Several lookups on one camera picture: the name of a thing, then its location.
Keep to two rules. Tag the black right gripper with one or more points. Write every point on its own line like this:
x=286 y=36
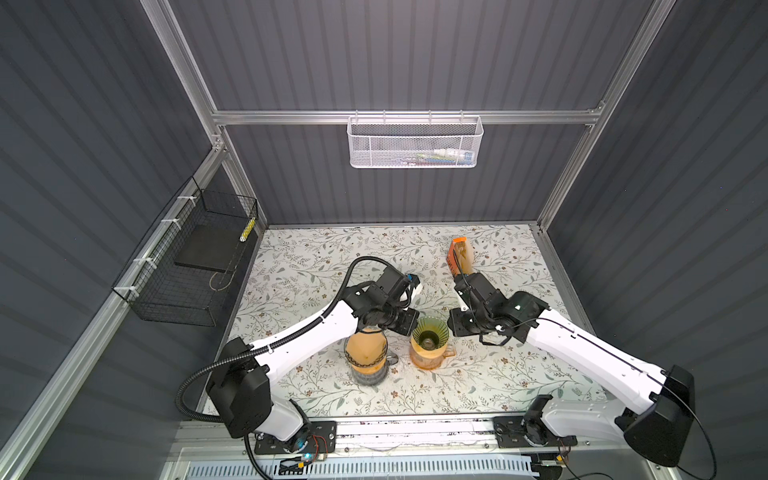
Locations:
x=453 y=324

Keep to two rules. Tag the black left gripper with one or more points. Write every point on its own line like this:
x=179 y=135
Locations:
x=410 y=319

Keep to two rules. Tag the single brown paper filter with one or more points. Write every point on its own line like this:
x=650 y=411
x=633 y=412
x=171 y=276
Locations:
x=366 y=348

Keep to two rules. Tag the clear grey glass dripper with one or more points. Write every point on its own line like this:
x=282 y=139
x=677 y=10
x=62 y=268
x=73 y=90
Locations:
x=366 y=354

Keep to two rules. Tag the green glass dripper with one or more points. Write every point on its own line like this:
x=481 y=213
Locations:
x=431 y=334

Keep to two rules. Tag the orange glass pitcher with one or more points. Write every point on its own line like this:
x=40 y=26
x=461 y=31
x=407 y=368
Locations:
x=430 y=359

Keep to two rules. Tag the orange coffee filter box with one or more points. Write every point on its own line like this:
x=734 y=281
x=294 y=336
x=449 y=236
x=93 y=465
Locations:
x=460 y=257

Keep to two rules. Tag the clear grey glass pitcher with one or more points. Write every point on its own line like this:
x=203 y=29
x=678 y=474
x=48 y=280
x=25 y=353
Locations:
x=392 y=359

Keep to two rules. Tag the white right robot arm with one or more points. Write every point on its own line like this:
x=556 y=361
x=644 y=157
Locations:
x=649 y=408

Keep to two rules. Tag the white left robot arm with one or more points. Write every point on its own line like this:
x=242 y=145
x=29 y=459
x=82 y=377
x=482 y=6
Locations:
x=241 y=391

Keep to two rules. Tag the yellow marker in basket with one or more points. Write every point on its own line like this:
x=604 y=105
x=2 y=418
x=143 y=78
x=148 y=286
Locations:
x=247 y=230

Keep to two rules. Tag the black pad in basket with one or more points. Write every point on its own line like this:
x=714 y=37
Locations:
x=212 y=249

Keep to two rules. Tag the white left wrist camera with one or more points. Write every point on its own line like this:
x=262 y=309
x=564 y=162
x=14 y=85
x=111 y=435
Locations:
x=413 y=287

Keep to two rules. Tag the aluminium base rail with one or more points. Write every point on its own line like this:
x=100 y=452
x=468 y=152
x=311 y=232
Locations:
x=453 y=446

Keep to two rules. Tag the white wire mesh basket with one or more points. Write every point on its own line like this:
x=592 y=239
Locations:
x=414 y=141

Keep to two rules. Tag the black wire basket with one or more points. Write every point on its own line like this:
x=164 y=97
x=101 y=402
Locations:
x=190 y=270

